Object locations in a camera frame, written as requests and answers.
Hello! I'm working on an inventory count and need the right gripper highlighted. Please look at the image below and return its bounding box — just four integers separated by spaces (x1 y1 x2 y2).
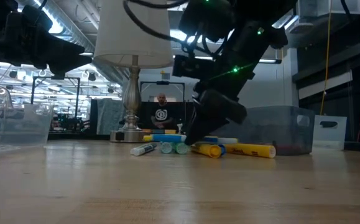
172 21 274 146

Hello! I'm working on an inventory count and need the green highlighter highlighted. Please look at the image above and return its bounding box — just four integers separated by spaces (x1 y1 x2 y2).
174 141 190 156

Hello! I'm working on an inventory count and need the blue marker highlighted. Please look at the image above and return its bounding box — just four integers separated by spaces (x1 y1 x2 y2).
152 133 239 146

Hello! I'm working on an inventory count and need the yellow highlighter with black print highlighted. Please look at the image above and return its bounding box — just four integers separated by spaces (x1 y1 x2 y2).
224 142 277 159

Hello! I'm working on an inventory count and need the white marker with green cap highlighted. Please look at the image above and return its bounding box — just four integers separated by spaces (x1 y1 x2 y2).
129 142 158 157

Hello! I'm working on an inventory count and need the plain yellow highlighter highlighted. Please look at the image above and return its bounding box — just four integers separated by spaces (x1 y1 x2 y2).
191 143 223 159

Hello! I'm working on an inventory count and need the person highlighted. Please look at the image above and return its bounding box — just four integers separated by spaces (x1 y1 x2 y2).
149 92 177 130

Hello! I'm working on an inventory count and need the grey-blue curtain panel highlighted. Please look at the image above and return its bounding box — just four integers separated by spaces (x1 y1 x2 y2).
95 98 125 136

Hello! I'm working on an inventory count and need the clear plastic bin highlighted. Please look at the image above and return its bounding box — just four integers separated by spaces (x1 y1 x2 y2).
0 83 55 157
312 114 348 151

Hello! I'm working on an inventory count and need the long ceiling light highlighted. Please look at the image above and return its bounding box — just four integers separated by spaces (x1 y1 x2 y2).
195 55 282 65

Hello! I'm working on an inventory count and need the white shade silver table lamp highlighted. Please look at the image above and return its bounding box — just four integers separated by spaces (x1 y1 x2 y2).
93 0 175 144

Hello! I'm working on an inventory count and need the grey ceiling unit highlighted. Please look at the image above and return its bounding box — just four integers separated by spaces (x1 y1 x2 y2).
297 0 360 16

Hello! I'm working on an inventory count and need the silver ventilation duct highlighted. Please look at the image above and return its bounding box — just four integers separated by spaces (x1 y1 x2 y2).
17 0 127 85

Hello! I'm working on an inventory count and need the black rig frame with camera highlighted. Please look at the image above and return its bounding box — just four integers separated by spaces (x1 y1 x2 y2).
139 80 186 103

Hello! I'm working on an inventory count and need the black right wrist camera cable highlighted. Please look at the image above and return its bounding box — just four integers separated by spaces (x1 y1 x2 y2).
122 0 205 54

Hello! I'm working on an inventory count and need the yellow hanging cable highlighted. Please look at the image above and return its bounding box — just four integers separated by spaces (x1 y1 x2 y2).
318 0 333 116

